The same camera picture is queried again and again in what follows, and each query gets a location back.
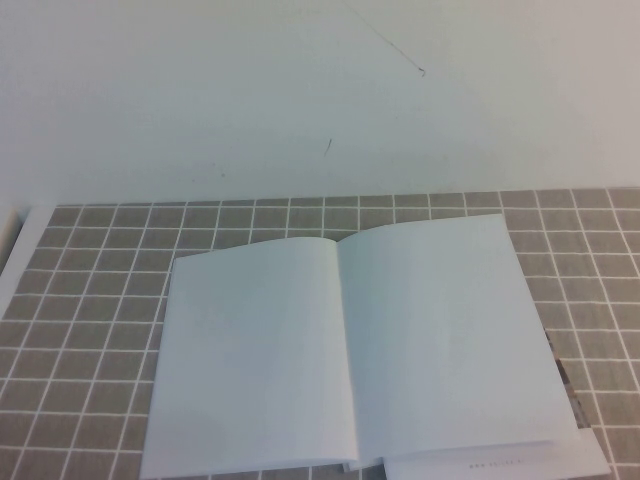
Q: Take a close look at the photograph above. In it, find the grey white-checked tablecloth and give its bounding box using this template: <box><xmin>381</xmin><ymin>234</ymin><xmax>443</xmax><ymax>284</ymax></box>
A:
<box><xmin>0</xmin><ymin>187</ymin><xmax>640</xmax><ymax>480</ymax></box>

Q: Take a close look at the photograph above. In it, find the cream side furniture panel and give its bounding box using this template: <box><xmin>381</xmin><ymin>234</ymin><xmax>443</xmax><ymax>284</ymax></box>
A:
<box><xmin>0</xmin><ymin>209</ymin><xmax>21</xmax><ymax>271</ymax></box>

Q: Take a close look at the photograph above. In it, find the white brochure with photo cover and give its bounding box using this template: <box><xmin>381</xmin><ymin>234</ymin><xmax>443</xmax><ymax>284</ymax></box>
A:
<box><xmin>382</xmin><ymin>327</ymin><xmax>612</xmax><ymax>479</ymax></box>

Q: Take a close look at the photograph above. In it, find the white product brochure book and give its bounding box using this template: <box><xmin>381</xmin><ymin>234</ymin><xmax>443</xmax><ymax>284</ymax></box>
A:
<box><xmin>139</xmin><ymin>213</ymin><xmax>584</xmax><ymax>479</ymax></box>

